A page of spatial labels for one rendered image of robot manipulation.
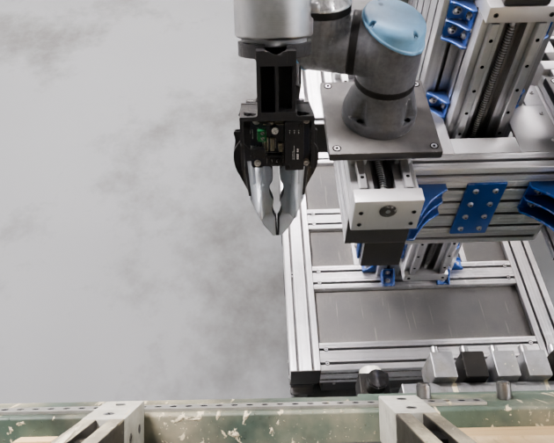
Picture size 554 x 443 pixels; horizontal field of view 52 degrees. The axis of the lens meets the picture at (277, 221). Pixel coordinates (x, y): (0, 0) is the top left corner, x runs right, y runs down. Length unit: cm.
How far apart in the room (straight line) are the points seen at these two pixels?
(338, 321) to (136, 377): 70
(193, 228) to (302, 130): 181
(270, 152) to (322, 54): 53
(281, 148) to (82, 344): 167
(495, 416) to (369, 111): 58
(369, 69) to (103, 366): 141
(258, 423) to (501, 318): 116
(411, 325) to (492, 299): 29
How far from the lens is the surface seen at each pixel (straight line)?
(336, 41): 107
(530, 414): 107
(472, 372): 122
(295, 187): 60
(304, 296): 187
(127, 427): 89
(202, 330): 208
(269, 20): 54
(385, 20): 106
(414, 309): 191
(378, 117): 114
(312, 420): 98
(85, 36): 346
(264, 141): 56
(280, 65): 53
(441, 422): 82
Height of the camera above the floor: 183
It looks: 51 degrees down
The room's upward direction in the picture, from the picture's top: straight up
